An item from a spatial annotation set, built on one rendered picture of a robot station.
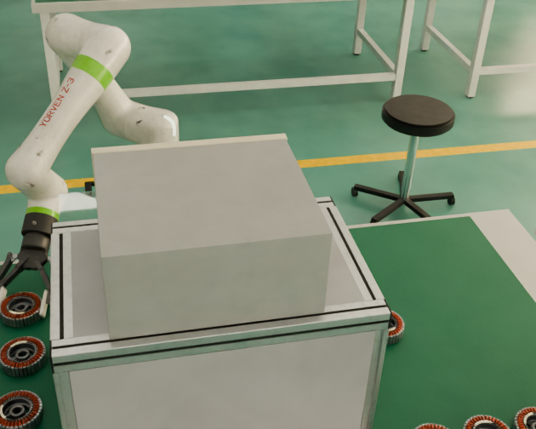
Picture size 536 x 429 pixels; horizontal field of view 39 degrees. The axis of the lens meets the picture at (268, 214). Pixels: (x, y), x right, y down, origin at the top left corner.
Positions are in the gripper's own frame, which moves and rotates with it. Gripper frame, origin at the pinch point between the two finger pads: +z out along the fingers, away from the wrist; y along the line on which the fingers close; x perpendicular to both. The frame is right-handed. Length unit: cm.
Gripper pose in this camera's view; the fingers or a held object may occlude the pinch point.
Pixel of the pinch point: (21, 308)
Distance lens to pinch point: 216.0
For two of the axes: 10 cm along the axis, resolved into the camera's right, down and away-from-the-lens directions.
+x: -0.2, -4.1, -9.1
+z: -0.9, 9.1, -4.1
